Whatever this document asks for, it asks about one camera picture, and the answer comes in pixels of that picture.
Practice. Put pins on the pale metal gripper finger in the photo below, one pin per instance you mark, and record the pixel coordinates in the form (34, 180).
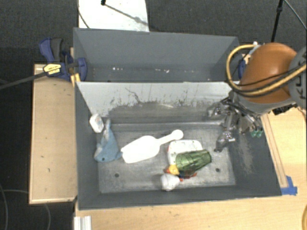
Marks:
(223, 140)
(214, 110)

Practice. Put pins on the green clear plastic cup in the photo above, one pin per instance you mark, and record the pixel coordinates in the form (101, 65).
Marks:
(194, 160)

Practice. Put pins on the white plastic box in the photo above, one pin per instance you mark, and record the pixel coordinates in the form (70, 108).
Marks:
(182, 146)

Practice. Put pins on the yellow and red toy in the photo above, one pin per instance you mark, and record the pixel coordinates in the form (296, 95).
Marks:
(172, 169)

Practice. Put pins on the white crumpled lump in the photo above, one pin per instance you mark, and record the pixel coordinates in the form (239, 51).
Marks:
(169, 182)

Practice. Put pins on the white plastic scoop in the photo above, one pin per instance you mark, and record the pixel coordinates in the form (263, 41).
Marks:
(141, 150)

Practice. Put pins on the grey metal bin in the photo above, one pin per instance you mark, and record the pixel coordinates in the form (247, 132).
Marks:
(148, 56)

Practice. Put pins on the blue toy shark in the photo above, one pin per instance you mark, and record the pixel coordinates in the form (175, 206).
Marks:
(108, 147)

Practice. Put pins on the small white printed packet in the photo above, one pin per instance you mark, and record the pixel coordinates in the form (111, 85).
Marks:
(96, 123)

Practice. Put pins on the pale wood flat board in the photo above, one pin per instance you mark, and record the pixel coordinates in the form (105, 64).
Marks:
(54, 138)

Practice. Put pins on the black cylinder on white bracket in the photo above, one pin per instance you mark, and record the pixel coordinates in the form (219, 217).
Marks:
(284, 110)

